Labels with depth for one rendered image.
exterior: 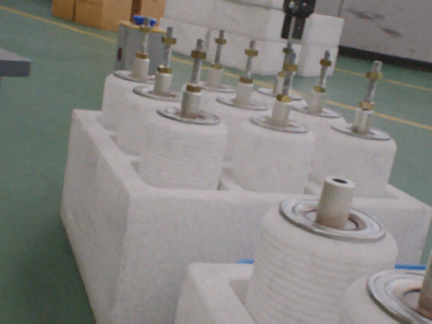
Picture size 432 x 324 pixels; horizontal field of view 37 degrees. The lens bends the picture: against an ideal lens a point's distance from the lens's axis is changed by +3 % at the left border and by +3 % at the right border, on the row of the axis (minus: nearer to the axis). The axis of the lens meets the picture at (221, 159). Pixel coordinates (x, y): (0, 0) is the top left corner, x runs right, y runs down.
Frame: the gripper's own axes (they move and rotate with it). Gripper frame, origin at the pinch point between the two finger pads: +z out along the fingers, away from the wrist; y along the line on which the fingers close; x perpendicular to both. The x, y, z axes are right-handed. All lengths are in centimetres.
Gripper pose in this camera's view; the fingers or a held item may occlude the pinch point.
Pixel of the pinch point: (292, 33)
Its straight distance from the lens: 102.5
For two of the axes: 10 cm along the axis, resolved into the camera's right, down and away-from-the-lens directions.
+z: -1.7, 9.5, 2.5
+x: 9.8, 1.4, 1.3
